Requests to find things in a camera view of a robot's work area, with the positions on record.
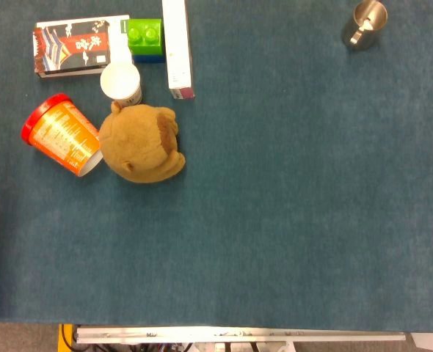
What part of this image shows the tall white purple-ended box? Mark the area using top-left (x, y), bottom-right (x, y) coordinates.
top-left (161, 0), bottom-right (196, 101)

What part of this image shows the brown teddy bear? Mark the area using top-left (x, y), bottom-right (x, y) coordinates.
top-left (98, 100), bottom-right (187, 184)

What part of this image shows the stainless steel pitcher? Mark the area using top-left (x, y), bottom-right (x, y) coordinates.
top-left (341, 0), bottom-right (389, 51)

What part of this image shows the blue block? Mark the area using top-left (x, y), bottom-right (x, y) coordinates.
top-left (132, 54), bottom-right (166, 65)

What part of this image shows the green toy building block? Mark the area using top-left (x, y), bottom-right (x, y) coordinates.
top-left (126, 18), bottom-right (164, 57)

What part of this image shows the blue felt table cover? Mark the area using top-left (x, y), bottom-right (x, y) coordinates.
top-left (0, 0), bottom-right (433, 330)

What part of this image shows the orange canister red lid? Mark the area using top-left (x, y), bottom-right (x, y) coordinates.
top-left (21, 92), bottom-right (104, 178)

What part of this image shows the black red printed box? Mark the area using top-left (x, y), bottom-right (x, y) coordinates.
top-left (32, 14), bottom-right (131, 79)

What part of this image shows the yellow frame piece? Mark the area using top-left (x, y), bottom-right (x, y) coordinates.
top-left (57, 323), bottom-right (75, 352)

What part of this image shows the white paper cup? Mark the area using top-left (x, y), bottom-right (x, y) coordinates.
top-left (99, 61), bottom-right (144, 109)

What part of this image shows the aluminium profile rail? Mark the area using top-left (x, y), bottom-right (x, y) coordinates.
top-left (73, 326), bottom-right (407, 345)

